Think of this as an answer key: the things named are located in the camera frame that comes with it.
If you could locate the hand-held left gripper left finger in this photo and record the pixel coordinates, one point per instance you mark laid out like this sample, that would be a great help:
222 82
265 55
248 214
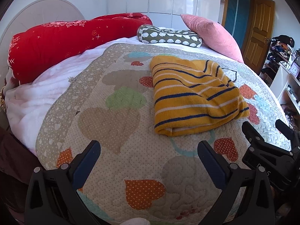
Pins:
86 166

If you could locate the red floral duvet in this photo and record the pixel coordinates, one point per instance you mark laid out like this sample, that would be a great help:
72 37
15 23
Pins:
58 42

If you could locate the dark maroon cloth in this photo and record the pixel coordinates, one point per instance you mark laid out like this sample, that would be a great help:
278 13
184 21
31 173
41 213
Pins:
16 157

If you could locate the brown wooden door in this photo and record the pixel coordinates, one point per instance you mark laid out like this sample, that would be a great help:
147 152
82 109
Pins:
257 35

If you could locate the white fleece blanket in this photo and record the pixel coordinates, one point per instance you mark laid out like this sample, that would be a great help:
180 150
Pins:
35 98

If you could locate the white round headboard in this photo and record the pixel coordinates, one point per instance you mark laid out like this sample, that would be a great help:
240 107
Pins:
35 11

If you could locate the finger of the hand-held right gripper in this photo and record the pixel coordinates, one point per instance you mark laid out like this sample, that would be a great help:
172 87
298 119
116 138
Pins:
289 133
253 132

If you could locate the yellow striped knit sweater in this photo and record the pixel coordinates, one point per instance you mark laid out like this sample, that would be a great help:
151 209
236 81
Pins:
187 98

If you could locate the small alarm clock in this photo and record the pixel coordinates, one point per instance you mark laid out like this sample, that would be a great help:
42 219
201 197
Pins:
294 69

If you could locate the beige heart-patterned quilt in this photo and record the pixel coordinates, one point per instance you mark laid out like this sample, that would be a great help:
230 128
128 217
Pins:
117 133

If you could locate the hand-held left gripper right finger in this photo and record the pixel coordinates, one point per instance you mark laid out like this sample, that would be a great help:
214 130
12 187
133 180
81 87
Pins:
211 166

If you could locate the green patterned bolster pillow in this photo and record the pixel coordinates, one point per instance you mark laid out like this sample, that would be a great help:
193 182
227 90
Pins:
168 37

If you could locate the white side cabinet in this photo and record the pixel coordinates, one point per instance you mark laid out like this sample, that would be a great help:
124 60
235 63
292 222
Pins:
284 82

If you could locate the cluttered open shelf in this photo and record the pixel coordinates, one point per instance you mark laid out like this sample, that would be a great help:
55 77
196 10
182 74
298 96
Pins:
279 51

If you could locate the teal glass panel door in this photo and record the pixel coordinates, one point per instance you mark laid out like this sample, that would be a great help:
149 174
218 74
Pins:
236 11

